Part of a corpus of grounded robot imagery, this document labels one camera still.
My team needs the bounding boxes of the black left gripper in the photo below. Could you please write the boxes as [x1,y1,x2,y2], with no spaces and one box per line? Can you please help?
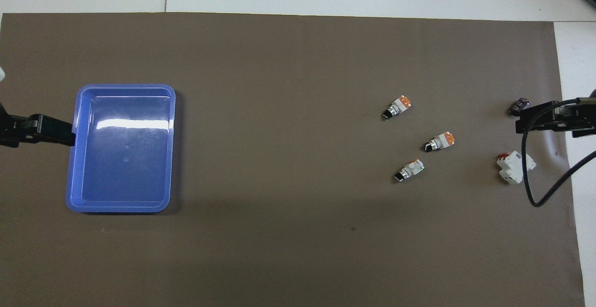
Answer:
[0,104,76,149]

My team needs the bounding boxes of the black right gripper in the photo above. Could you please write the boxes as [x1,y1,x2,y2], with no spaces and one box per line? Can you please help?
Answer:
[514,93,596,139]

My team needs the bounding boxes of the small dark cylindrical capacitor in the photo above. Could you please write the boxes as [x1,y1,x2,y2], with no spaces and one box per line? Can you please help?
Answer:
[509,97,531,117]

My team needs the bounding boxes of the white circuit breaker red lever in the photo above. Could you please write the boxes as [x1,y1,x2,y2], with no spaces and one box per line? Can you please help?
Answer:
[496,150,537,184]

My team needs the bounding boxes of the blue plastic tray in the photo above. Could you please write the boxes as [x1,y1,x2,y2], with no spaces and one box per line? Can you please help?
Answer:
[65,83,176,213]

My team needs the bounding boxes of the brown table mat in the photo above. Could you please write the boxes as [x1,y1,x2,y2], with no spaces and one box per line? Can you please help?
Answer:
[0,13,586,307]

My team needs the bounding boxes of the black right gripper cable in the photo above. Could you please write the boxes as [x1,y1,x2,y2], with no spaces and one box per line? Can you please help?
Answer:
[521,110,596,208]

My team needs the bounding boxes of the white selector switch orange block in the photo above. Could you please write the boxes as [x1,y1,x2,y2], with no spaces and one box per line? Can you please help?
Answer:
[382,95,413,121]
[424,131,456,153]

